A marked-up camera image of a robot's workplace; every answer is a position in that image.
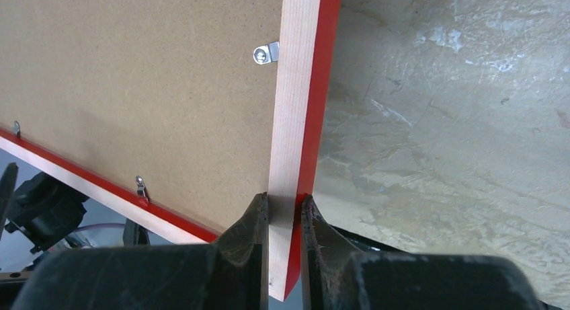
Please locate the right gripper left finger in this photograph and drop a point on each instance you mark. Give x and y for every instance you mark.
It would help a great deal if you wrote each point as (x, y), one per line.
(229, 273)

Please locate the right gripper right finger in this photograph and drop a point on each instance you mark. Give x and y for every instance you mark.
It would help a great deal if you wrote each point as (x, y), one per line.
(336, 274)

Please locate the brown backing board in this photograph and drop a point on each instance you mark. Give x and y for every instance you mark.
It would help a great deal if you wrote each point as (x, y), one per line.
(163, 89)

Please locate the red picture frame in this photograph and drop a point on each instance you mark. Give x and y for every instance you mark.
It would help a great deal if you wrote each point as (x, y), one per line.
(302, 55)

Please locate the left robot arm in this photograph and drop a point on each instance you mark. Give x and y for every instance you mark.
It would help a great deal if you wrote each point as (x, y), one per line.
(48, 212)

